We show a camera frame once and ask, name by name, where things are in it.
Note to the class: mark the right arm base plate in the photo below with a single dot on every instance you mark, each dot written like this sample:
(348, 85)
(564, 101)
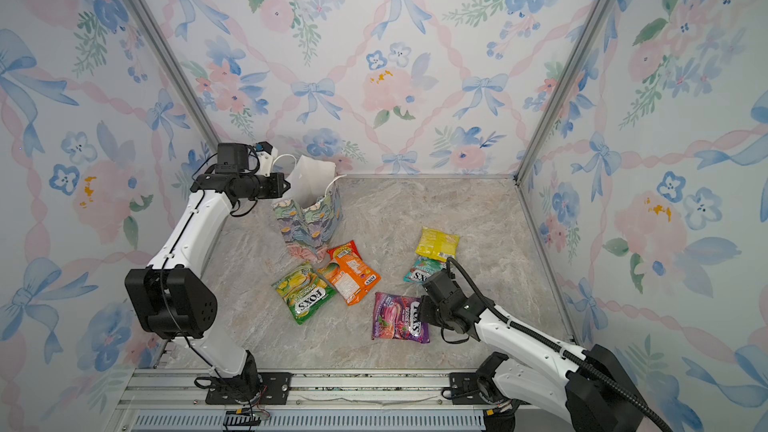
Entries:
(471, 389)

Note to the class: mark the front aluminium base frame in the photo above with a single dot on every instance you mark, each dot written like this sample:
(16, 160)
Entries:
(321, 400)

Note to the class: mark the right corner aluminium post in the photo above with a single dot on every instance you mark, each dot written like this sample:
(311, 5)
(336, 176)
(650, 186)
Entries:
(581, 49)

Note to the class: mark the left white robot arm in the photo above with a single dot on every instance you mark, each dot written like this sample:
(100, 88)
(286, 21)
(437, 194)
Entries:
(171, 300)

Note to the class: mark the green Fox's candy bag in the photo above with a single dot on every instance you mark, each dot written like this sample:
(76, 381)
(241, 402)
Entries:
(304, 292)

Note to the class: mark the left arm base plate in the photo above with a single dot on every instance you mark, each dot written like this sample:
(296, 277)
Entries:
(265, 388)

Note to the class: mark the left corner aluminium post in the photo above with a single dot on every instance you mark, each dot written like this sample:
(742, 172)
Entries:
(150, 27)

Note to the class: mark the purple Fox's bag front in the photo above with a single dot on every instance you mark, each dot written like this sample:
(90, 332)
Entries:
(398, 317)

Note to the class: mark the yellow snack packet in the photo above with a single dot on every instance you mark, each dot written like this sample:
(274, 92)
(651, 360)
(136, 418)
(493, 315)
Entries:
(437, 245)

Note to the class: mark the back aluminium floor rail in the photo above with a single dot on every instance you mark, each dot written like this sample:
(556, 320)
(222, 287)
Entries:
(511, 177)

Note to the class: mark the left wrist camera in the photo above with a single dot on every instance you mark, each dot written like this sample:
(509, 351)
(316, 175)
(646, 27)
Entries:
(240, 158)

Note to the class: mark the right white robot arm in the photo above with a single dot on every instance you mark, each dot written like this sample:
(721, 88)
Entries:
(588, 388)

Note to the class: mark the teal Fox's candy bag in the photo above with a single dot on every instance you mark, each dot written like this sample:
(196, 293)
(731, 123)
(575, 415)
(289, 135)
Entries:
(422, 269)

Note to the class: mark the orange snack packet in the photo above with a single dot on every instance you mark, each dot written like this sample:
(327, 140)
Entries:
(348, 274)

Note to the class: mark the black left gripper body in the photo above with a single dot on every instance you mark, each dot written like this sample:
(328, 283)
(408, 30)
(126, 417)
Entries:
(262, 187)

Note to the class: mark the corner aluminium post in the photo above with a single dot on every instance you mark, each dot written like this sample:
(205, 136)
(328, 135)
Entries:
(581, 49)
(150, 27)

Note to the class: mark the floral paper gift bag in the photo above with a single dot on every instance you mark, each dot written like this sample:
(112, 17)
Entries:
(309, 213)

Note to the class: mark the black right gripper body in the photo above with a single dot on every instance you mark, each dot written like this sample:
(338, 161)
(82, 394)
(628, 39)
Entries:
(431, 315)

